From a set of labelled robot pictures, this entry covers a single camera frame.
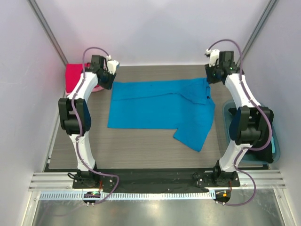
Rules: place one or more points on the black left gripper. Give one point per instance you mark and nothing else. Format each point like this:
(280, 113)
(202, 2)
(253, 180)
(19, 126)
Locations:
(108, 85)

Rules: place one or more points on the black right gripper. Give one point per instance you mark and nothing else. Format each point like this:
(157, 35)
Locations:
(210, 76)

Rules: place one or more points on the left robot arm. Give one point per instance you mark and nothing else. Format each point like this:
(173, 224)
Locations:
(75, 118)

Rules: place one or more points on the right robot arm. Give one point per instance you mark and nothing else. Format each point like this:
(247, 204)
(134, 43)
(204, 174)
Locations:
(225, 171)

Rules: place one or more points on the folded pink t-shirt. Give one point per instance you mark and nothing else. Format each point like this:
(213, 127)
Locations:
(95, 89)

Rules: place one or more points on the teal plastic bin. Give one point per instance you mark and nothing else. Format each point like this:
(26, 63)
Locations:
(248, 157)

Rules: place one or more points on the folded red t-shirt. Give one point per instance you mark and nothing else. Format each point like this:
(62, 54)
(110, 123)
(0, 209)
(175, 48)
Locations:
(72, 76)

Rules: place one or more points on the light blue t-shirt in bin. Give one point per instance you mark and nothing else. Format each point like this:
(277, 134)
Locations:
(273, 144)

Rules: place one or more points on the black t-shirt in bin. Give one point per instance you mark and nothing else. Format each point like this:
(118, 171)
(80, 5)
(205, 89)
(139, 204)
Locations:
(268, 150)

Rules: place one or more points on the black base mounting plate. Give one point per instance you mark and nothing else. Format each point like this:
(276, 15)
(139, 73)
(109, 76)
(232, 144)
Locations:
(157, 181)

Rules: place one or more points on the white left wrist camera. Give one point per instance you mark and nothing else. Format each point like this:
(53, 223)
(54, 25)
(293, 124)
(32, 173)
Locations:
(112, 65)

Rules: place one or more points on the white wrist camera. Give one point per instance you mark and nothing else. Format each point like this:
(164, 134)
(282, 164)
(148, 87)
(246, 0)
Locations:
(213, 55)
(112, 65)

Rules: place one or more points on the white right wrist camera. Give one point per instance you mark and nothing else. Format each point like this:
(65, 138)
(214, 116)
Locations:
(213, 55)

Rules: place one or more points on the aluminium frame post left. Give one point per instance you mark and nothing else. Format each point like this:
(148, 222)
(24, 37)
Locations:
(48, 31)

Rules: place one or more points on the aluminium frame post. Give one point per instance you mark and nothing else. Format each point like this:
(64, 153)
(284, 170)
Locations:
(48, 31)
(259, 26)

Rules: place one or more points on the aluminium frame post right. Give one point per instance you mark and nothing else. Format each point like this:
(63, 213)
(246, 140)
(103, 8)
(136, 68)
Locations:
(259, 26)

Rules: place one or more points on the aluminium front rail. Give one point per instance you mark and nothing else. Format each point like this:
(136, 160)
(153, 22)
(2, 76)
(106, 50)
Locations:
(59, 181)

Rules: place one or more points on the white slotted cable duct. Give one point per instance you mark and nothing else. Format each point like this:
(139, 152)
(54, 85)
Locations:
(92, 196)

